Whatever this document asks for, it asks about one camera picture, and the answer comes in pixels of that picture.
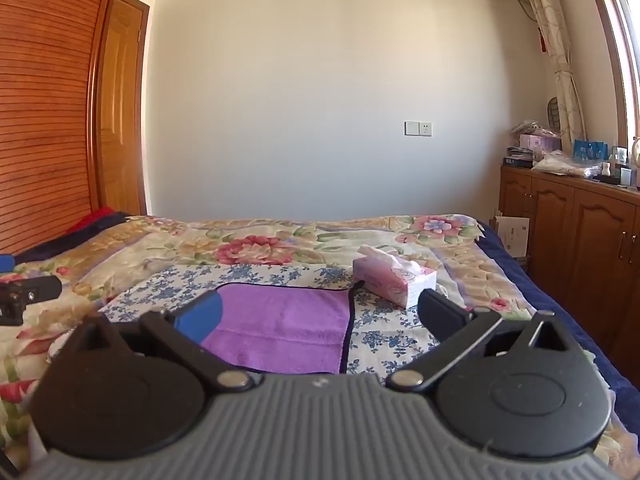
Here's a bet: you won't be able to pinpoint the patterned beige curtain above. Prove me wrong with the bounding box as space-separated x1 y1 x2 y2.
514 0 587 153

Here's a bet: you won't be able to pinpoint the purple towel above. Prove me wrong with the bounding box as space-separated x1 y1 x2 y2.
200 282 357 376

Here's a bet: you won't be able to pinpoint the wooden louvered wardrobe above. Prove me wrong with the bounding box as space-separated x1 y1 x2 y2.
0 0 126 257

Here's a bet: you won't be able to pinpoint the pink storage box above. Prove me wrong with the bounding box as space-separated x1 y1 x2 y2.
519 133 562 157

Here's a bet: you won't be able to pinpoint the floral bed sheet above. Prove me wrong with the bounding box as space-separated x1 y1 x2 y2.
0 214 621 480

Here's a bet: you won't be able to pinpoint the blue product boxes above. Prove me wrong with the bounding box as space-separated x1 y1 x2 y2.
573 139 610 161

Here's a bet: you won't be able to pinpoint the wooden window frame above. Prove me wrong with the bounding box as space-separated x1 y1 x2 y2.
582 0 640 153

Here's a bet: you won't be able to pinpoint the red cloth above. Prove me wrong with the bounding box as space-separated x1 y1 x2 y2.
67 206 117 233

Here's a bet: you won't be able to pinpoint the clear plastic bag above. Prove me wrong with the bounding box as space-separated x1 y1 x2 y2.
531 151 598 178

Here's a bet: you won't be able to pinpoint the wooden door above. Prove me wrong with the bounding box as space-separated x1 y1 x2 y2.
100 0 151 217

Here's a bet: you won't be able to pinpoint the white cardboard box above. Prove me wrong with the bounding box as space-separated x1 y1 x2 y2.
492 209 531 261

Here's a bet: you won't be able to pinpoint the navy blue blanket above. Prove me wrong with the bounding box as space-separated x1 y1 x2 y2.
470 217 640 423

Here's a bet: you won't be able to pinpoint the pink tissue box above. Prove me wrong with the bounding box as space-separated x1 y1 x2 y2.
352 244 438 310

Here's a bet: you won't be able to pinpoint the blue floral cloth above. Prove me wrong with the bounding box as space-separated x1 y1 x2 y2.
97 262 453 378

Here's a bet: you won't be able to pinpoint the wooden cabinet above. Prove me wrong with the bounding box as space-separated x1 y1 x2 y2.
499 164 640 378

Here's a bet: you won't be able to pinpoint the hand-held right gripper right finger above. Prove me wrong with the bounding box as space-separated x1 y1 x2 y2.
385 287 577 394

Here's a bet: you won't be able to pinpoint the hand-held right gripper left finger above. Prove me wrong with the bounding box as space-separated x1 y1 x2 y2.
74 291 257 394

